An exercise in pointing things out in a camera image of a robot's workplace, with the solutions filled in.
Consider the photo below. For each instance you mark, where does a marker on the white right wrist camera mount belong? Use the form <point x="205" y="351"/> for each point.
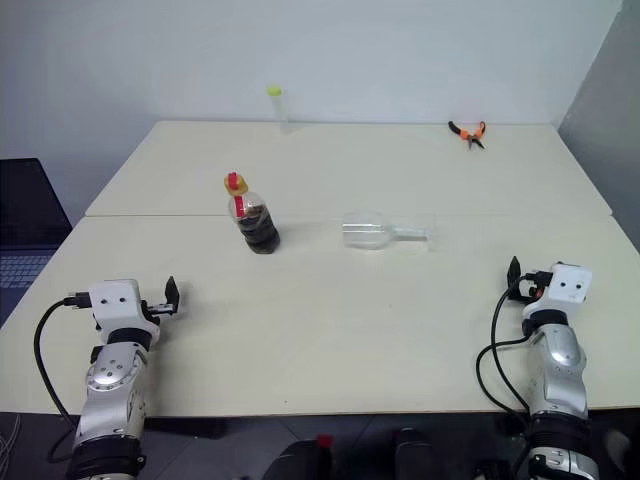
<point x="570" y="285"/>

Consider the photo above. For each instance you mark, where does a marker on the dark laptop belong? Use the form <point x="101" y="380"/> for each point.
<point x="25" y="210"/>

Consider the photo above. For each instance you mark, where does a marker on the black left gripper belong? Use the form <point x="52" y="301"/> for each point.
<point x="155" y="309"/>

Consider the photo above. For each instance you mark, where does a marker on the orange and black pliers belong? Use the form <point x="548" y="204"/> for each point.
<point x="467" y="134"/>

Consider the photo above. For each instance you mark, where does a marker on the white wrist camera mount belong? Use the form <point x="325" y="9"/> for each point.
<point x="570" y="285"/>
<point x="115" y="300"/>

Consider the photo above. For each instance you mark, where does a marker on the dark sauce bottle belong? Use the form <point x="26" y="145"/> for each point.
<point x="260" y="235"/>

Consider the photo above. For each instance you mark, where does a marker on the wine glass with brown liquid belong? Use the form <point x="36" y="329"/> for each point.
<point x="365" y="232"/>

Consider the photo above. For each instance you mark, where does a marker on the clear tube with yellow cap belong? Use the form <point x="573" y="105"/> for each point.
<point x="278" y="107"/>

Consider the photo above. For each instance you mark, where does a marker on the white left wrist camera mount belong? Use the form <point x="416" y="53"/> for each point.
<point x="115" y="300"/>

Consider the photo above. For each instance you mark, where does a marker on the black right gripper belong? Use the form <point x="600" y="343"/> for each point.
<point x="527" y="292"/>

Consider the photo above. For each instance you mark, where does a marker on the dark rounded shape, red cap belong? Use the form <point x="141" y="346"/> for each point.
<point x="300" y="460"/>

